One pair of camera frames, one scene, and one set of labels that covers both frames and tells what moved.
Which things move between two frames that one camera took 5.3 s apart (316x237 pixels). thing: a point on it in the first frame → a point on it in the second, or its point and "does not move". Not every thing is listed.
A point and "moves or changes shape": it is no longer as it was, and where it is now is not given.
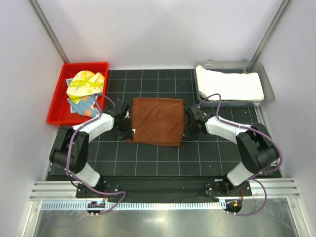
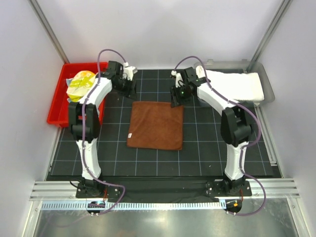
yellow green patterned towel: x=85 y=83 does not move
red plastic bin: x=59 y=114 does not move
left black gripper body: x=125 y=124 → x=124 y=86
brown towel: x=157 y=121 moves or changes shape
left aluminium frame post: x=48 y=30 does not move
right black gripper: x=187 y=135 → x=176 y=100
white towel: x=230 y=86 does not move
